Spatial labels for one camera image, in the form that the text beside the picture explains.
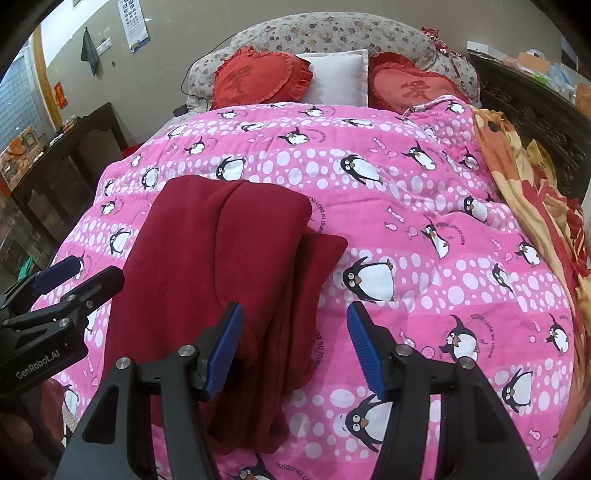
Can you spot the dark wooden cabinet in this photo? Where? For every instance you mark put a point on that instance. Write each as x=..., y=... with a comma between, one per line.
x=69, y=161

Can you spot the white pillow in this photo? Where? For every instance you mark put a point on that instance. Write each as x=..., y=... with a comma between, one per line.
x=337, y=76

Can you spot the pile of assorted packets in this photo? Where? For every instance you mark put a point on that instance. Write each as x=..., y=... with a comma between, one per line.
x=545, y=69

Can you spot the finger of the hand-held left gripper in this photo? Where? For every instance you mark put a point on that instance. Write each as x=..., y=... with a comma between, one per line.
x=99, y=286
x=57, y=274

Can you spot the red fabric bow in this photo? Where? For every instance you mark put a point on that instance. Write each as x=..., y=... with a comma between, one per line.
x=436, y=39

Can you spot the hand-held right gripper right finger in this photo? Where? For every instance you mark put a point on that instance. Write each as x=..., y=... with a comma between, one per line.
x=367, y=350

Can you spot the grey hanging cloth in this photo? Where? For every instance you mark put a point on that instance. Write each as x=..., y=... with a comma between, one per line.
x=89, y=50

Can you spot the dark carved wooden furniture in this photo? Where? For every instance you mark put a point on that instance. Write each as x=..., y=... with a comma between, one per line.
x=554, y=134

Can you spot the floral padded headboard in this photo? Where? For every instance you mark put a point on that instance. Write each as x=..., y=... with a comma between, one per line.
x=323, y=32

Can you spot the pink penguin print blanket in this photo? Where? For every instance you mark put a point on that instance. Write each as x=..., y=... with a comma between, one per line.
x=415, y=207

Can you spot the red heart pillow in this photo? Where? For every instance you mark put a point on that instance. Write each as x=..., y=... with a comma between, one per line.
x=258, y=78
x=411, y=83

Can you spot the white wall socket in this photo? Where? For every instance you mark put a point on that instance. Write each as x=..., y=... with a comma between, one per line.
x=104, y=45

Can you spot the orange printed box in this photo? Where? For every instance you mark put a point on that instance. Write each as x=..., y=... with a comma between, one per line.
x=18, y=157

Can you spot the orange floral blanket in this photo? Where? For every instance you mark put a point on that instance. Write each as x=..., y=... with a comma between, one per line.
x=531, y=184

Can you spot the black charger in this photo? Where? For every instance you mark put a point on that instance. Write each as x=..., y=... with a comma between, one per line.
x=180, y=110

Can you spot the red wall sticker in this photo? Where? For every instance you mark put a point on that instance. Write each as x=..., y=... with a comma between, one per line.
x=60, y=94

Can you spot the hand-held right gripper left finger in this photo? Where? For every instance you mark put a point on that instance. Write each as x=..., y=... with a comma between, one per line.
x=226, y=350

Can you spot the dark red garment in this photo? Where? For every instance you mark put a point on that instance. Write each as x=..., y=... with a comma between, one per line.
x=184, y=254

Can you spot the wall calendar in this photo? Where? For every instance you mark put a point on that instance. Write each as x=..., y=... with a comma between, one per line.
x=134, y=23

